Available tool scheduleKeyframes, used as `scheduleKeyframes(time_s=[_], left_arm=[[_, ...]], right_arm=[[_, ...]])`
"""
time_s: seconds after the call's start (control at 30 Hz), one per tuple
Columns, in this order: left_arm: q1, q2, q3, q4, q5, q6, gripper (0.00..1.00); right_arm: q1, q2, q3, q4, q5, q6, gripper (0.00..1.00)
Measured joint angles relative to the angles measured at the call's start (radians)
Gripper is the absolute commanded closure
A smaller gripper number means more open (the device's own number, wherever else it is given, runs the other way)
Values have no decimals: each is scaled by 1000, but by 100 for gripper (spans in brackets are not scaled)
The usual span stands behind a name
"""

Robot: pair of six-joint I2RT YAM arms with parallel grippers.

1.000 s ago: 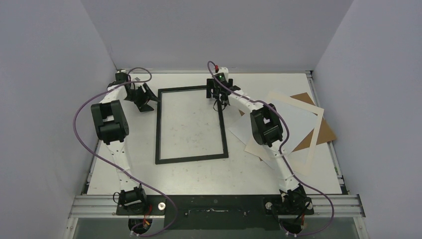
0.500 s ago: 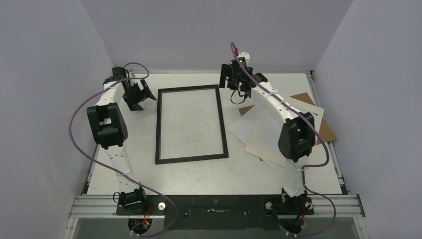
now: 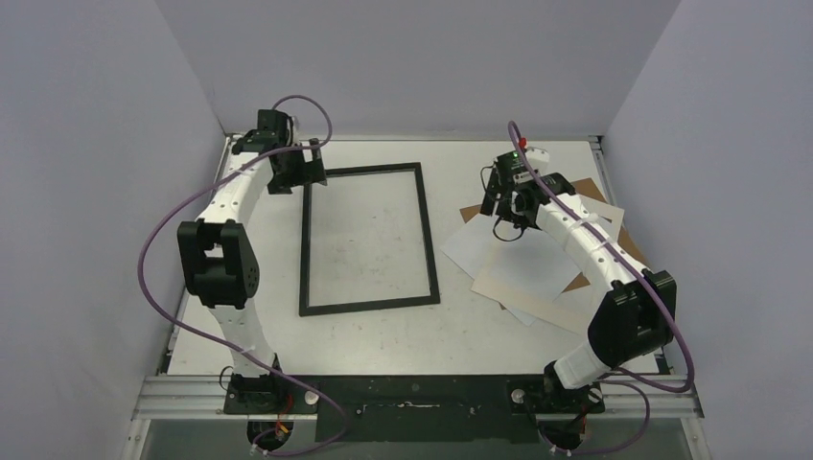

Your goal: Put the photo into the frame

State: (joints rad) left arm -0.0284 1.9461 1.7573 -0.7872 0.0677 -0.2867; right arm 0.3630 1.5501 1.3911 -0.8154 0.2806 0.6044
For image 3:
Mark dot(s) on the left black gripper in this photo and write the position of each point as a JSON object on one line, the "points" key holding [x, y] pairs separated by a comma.
{"points": [[309, 173]]}

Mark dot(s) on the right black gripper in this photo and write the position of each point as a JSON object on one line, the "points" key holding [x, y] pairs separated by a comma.
{"points": [[494, 195]]}

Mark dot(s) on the white photo paper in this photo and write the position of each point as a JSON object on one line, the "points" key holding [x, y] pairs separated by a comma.
{"points": [[463, 239]]}

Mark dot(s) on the brown cardboard backing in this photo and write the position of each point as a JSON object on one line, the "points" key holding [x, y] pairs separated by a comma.
{"points": [[594, 200]]}

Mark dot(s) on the cream mat board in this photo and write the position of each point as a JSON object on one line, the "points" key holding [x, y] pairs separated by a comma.
{"points": [[531, 274]]}

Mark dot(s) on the black picture frame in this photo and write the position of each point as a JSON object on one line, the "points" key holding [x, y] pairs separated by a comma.
{"points": [[305, 308]]}

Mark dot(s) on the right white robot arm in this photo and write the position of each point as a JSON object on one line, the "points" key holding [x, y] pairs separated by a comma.
{"points": [[636, 305]]}

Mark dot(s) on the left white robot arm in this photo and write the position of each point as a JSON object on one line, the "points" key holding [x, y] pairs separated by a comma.
{"points": [[220, 266]]}

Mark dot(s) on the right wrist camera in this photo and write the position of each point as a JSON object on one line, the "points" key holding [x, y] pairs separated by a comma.
{"points": [[535, 159]]}

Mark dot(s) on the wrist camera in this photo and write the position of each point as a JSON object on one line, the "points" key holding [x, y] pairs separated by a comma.
{"points": [[535, 159], [289, 129]]}

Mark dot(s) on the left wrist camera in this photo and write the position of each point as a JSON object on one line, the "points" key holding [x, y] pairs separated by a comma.
{"points": [[289, 129]]}

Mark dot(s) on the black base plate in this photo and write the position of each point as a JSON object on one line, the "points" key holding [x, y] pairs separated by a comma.
{"points": [[417, 408]]}

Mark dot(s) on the aluminium front rail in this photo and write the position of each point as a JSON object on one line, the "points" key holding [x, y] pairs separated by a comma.
{"points": [[177, 397]]}

